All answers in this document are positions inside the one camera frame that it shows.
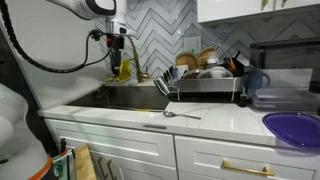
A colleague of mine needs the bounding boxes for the metal bowl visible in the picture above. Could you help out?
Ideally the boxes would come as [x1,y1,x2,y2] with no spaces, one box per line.
[181,68,210,80]

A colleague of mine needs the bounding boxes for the black orange clamp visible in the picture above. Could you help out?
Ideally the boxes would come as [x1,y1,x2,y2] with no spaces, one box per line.
[59,137,68,156]

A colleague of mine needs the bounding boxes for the black caddy with orange tools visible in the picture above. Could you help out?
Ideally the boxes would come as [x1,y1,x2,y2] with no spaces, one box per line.
[223,49,246,78]

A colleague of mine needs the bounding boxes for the light wooden board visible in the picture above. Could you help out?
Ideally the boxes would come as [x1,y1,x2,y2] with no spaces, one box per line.
[72,143,98,180]

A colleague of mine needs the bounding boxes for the gold door handle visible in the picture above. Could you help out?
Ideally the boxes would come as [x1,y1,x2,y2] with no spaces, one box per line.
[96,156,108,180]
[105,159,118,180]

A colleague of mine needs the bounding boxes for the stainless steel sink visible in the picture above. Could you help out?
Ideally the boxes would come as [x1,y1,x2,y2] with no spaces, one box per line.
[65,84,171,113]

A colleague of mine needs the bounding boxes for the clear baby bottle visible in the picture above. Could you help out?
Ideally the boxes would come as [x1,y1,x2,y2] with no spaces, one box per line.
[206,51,220,69]

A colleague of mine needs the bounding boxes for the silver spoon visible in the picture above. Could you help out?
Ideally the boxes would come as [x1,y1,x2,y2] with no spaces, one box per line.
[162,110,202,121]

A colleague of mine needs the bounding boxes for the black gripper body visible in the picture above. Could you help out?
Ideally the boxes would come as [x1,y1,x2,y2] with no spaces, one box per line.
[109,35,125,68]

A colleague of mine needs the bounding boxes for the dark clear storage bin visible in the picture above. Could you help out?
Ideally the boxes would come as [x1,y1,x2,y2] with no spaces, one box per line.
[249,37,320,113]

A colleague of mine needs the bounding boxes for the white base cabinet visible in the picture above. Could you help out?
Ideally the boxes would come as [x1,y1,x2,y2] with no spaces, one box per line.
[44,118,320,180]

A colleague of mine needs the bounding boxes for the white bowl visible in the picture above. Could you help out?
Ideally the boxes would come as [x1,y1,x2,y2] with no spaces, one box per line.
[208,66,234,80]

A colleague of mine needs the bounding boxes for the gray metal label plate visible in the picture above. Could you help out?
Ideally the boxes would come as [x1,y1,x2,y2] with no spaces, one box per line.
[142,124,168,130]

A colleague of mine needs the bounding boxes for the stainless dish rack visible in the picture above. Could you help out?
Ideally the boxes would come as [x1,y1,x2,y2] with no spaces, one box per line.
[175,75,246,103]

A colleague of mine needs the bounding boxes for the white wall outlet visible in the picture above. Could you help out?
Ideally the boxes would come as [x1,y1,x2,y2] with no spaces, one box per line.
[183,35,202,54]

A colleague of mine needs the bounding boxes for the white wall cabinet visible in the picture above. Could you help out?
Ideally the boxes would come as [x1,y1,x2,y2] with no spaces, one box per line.
[197,0,320,24]

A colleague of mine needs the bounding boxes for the purple plastic bowl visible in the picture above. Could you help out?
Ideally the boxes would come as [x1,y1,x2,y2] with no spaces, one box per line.
[261,111,320,149]

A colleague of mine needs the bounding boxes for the green tinted glass box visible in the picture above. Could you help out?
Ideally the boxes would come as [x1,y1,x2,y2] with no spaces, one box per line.
[52,149,76,180]

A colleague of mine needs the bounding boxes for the clear stacked plastic containers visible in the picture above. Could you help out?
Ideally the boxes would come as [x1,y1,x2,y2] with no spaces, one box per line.
[251,88,320,113]

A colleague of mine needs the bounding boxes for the gold drawer handle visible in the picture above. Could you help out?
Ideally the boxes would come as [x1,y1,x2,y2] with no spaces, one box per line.
[222,159,275,177]

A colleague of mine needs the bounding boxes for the wooden board with handle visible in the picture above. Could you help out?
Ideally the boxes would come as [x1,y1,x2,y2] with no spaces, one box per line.
[196,46,216,70]

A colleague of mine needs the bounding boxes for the blue plastic pitcher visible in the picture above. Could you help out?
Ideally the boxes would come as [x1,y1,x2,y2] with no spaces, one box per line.
[247,64,271,98]

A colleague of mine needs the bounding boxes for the white mug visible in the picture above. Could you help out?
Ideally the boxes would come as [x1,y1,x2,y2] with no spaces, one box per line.
[175,64,190,80]

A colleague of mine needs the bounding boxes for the gold spring faucet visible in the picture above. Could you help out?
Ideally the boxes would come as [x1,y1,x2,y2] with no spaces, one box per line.
[124,34,150,84]

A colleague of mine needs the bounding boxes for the round wooden board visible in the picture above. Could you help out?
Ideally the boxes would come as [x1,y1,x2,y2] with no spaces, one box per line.
[174,51,200,71]

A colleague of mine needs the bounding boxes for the small black bottle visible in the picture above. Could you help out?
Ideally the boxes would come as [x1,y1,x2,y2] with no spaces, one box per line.
[238,87,248,108]

